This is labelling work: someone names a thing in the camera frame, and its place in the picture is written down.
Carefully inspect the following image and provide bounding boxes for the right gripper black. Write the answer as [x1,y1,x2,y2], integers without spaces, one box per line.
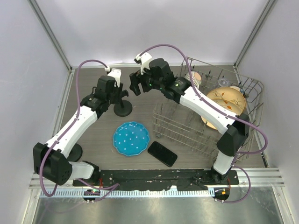
[129,67,163,97]

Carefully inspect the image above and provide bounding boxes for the black phone stand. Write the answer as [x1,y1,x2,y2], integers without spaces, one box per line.
[114,99,133,117]

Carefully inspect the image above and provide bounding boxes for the black smartphone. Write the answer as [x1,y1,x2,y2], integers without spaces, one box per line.
[147,141,178,167]

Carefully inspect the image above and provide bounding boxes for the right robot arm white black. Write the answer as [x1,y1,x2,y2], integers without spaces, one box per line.
[129,56,249,184]

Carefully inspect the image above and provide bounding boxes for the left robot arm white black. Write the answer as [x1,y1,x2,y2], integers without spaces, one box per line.
[33,71,128,186]

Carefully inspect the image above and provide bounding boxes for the blue dotted plate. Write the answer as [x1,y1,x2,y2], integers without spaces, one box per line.
[113,122,150,157]

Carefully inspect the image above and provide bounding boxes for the striped ceramic mug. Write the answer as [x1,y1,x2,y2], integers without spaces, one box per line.
[184,71,202,89]

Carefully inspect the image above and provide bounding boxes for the clear glass in rack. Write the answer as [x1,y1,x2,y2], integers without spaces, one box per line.
[218,77,231,87]

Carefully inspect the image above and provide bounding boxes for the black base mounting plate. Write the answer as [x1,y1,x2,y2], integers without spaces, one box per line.
[83,169,239,191]

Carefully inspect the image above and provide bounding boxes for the beige plate with leaves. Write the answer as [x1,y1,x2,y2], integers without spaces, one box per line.
[201,98,243,130]

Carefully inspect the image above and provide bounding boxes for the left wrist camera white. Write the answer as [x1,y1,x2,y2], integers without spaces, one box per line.
[104,66,121,87]

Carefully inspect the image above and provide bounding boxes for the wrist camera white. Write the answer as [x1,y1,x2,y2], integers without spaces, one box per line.
[104,66,121,87]
[134,52,152,74]

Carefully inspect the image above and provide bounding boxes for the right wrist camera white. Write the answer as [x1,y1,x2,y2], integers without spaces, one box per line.
[134,52,152,74]

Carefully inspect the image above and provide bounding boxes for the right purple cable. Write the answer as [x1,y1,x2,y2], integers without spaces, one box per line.
[137,44,269,203]

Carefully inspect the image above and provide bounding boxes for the metal wire dish rack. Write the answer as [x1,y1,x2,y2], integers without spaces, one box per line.
[152,57,264,161]

